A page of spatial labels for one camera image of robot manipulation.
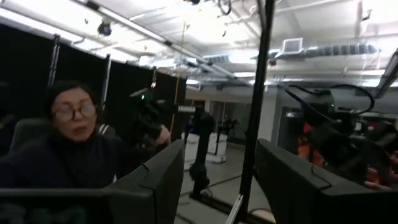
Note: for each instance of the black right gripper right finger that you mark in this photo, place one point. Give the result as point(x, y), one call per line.
point(311, 202)

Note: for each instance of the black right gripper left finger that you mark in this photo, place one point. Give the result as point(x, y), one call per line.
point(140, 199)

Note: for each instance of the person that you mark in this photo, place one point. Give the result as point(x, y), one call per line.
point(308, 149)
point(74, 155)

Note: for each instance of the black floor stand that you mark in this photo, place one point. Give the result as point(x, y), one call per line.
point(202, 149)

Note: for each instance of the grey chair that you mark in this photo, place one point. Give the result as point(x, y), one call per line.
point(28, 132)

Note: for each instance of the black curtain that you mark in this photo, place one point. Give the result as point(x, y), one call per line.
point(25, 68)

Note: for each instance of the white round pedestal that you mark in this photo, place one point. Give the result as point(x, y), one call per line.
point(221, 149)

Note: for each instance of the black aluminium table frame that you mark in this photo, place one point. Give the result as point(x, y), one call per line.
point(258, 93)

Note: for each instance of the ribbed silver air duct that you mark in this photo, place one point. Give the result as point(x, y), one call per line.
point(342, 49)

